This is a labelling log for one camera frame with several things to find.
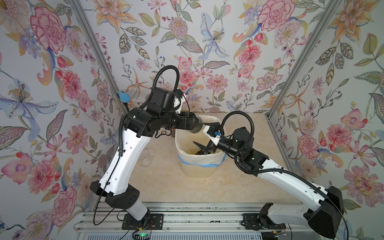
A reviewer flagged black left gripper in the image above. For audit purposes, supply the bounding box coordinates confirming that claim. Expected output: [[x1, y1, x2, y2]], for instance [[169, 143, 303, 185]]
[[159, 108, 200, 130]]

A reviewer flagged cream trash bin with liner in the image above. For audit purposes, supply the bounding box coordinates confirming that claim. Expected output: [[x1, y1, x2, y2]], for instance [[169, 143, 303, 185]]
[[175, 129, 227, 178]]

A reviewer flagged clear glass tea jar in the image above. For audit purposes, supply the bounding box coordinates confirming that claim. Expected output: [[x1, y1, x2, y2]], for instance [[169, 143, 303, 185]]
[[138, 149, 152, 168]]

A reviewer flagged beige lid tea jar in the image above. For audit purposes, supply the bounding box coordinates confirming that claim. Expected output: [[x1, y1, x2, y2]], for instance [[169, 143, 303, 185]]
[[188, 113, 203, 134]]

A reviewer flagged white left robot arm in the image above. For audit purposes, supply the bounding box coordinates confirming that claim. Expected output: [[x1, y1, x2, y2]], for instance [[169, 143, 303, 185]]
[[90, 65, 203, 229]]

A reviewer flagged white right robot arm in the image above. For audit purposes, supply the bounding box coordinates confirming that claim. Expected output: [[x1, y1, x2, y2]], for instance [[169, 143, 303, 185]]
[[192, 111, 347, 240]]

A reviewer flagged black round-base stand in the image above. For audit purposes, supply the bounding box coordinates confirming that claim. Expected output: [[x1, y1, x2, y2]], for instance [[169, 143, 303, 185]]
[[117, 91, 131, 113]]

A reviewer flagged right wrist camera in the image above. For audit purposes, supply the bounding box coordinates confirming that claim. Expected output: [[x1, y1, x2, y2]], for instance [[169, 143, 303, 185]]
[[203, 125, 222, 138]]

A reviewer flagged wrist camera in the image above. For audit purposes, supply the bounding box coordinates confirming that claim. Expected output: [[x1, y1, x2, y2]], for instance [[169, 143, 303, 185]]
[[173, 89, 185, 114], [203, 125, 222, 138]]

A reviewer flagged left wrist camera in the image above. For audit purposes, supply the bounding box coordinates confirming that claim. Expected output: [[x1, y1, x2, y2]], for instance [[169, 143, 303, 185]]
[[173, 89, 185, 114]]

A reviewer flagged aluminium corner post left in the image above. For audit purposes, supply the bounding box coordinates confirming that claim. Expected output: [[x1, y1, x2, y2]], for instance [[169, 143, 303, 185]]
[[69, 0, 128, 114]]

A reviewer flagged aluminium corner post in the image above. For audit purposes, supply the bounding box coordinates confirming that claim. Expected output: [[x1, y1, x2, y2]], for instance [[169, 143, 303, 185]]
[[266, 1, 340, 121], [69, 0, 128, 114]]

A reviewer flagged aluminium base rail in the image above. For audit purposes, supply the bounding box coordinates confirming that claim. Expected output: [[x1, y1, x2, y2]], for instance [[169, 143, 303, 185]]
[[73, 191, 300, 240]]

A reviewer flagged aluminium corner post right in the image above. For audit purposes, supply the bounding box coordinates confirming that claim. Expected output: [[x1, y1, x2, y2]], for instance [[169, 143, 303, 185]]
[[266, 1, 340, 121]]

